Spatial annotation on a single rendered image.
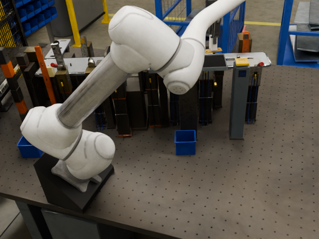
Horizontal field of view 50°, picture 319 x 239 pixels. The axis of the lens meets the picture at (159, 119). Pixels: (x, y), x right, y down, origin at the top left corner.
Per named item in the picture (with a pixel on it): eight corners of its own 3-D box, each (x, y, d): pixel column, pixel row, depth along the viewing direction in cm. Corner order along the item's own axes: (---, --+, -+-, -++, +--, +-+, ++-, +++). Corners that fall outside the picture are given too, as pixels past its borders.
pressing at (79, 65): (265, 50, 208) (265, 48, 207) (273, 68, 190) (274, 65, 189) (44, 59, 219) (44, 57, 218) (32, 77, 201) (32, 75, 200)
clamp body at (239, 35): (244, 80, 238) (249, 30, 217) (248, 91, 227) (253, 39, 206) (232, 80, 239) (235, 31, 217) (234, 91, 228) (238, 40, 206)
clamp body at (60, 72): (81, 118, 214) (69, 68, 193) (78, 128, 206) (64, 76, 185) (71, 119, 215) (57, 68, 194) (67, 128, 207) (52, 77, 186)
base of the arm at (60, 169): (90, 198, 157) (96, 195, 153) (50, 171, 149) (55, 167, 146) (105, 167, 169) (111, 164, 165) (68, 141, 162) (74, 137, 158)
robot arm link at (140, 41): (57, 167, 143) (7, 142, 135) (68, 139, 155) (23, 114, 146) (182, 57, 99) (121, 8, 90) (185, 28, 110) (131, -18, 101)
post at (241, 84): (241, 131, 193) (248, 60, 167) (243, 139, 187) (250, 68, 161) (228, 131, 194) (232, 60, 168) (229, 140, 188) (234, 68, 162)
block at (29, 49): (53, 94, 240) (39, 46, 219) (50, 100, 234) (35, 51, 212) (42, 94, 241) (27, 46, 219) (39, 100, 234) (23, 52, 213)
